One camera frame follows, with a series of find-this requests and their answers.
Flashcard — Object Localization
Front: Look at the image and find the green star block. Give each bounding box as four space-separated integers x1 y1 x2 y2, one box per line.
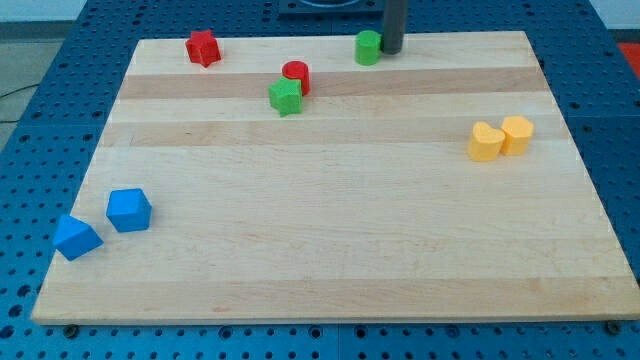
268 76 303 117

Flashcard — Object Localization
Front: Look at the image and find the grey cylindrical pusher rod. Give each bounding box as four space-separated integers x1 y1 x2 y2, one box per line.
381 0 409 55

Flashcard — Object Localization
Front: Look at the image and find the black cable on floor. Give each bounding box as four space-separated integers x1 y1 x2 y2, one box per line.
0 82 40 125

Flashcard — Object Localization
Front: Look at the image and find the green cylinder block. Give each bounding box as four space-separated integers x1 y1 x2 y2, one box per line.
354 30 381 66

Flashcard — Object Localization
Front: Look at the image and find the yellow heart block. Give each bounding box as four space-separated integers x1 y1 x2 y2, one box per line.
467 121 505 162

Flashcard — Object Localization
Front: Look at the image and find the wooden board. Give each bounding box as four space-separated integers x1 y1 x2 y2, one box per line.
32 31 639 325

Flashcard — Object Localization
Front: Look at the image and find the red star block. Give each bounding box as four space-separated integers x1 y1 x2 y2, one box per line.
185 30 222 68

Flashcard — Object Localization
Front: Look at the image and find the blue triangle block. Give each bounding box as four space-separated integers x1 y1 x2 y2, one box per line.
53 214 103 261

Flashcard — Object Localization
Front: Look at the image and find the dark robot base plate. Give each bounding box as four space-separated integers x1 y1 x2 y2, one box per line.
276 0 384 17

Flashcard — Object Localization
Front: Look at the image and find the yellow hexagon block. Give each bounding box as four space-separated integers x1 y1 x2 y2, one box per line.
500 116 535 156

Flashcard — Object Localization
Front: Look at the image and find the blue cube block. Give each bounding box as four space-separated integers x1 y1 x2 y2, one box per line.
106 188 152 232

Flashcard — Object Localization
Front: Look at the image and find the red cylinder block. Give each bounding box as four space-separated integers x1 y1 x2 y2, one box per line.
281 60 311 96

